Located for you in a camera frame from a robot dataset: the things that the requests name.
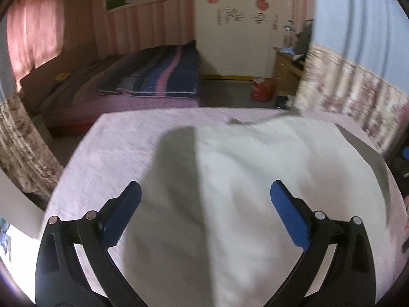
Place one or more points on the brown bed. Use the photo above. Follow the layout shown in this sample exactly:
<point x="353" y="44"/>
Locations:
<point x="83" y="99"/>

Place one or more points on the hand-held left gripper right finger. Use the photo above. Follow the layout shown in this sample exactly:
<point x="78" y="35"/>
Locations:
<point x="289" y="214"/>

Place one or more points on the white panel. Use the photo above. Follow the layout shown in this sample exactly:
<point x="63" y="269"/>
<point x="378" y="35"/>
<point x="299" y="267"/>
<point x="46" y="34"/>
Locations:
<point x="19" y="204"/>

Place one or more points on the blue pink striped quilt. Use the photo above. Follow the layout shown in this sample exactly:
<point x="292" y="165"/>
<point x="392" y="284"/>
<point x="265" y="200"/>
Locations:
<point x="159" y="73"/>

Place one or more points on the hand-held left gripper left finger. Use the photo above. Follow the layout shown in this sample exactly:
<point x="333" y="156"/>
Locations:
<point x="123" y="211"/>

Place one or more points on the floral curtain with blue top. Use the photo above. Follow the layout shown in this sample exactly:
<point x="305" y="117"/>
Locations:
<point x="351" y="80"/>

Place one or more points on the grey item on desk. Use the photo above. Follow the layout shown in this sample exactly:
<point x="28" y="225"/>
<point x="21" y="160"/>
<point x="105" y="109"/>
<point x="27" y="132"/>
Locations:
<point x="303" y="38"/>

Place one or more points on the wooden desk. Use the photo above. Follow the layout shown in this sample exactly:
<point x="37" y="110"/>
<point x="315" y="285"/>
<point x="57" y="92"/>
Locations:
<point x="286" y="73"/>

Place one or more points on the white cloth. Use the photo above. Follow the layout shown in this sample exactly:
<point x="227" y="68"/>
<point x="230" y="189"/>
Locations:
<point x="255" y="179"/>

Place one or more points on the pink curtain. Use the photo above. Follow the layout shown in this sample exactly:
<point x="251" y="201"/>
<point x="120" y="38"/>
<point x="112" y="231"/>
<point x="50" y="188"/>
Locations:
<point x="35" y="35"/>

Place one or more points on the small yellow item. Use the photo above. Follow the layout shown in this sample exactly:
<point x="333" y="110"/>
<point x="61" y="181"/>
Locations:
<point x="62" y="77"/>

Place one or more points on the blue cloth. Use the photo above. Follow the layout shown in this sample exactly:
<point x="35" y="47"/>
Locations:
<point x="287" y="50"/>

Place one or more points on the red container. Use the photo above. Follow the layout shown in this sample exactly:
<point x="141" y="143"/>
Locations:
<point x="262" y="90"/>

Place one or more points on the white wardrobe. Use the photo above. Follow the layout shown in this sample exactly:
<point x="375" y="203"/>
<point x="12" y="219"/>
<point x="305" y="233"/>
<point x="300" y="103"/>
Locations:
<point x="236" y="32"/>

